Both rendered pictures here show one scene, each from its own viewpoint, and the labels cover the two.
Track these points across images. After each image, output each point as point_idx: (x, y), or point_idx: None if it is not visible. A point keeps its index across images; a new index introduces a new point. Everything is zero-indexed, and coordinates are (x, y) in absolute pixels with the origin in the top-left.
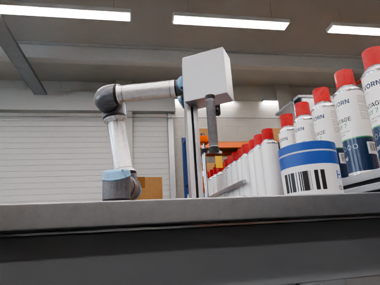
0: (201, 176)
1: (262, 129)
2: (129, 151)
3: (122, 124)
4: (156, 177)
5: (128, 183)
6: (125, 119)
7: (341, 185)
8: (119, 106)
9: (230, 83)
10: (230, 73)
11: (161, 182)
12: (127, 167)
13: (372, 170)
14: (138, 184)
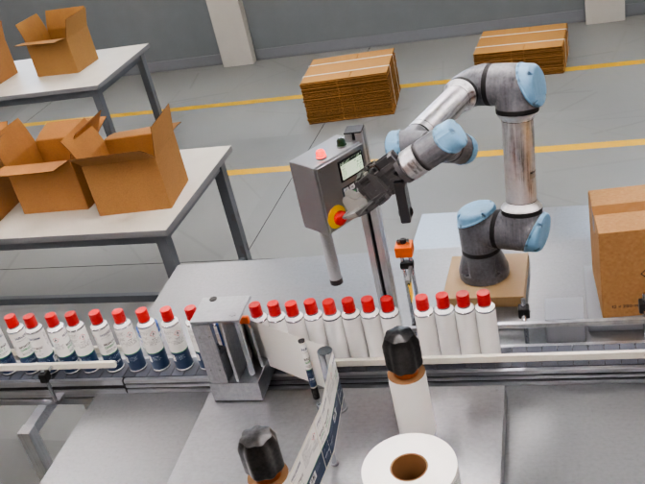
0: (377, 296)
1: (255, 301)
2: (513, 179)
3: (506, 129)
4: (596, 228)
5: (466, 236)
6: (510, 119)
7: (141, 343)
8: (492, 101)
9: (316, 211)
10: (314, 194)
11: (598, 243)
12: (506, 204)
13: (145, 356)
14: (515, 235)
